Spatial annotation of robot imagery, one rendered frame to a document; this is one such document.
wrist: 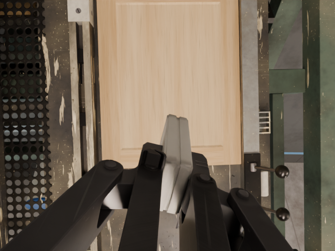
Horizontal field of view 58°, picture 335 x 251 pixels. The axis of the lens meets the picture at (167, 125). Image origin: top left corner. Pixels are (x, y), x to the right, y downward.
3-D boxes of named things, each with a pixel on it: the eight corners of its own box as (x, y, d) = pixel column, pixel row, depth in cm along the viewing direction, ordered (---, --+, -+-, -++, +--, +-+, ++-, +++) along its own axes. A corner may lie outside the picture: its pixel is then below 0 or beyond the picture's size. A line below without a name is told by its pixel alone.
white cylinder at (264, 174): (266, 193, 99) (265, 169, 98) (269, 196, 96) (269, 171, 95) (257, 194, 99) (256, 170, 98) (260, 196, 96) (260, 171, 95)
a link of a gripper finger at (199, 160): (190, 199, 13) (254, 214, 14) (186, 149, 18) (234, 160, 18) (181, 226, 14) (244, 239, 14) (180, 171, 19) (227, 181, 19)
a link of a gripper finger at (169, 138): (164, 213, 16) (150, 210, 16) (167, 152, 22) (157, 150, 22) (178, 164, 15) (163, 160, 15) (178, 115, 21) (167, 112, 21)
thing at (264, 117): (266, 111, 98) (270, 111, 95) (266, 132, 98) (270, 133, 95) (254, 111, 97) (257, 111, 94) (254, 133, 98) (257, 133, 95)
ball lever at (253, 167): (254, 159, 95) (292, 165, 84) (254, 171, 95) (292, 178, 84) (246, 161, 93) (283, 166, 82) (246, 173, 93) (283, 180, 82)
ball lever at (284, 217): (254, 197, 95) (292, 207, 84) (254, 209, 95) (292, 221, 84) (246, 199, 93) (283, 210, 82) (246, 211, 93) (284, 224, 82)
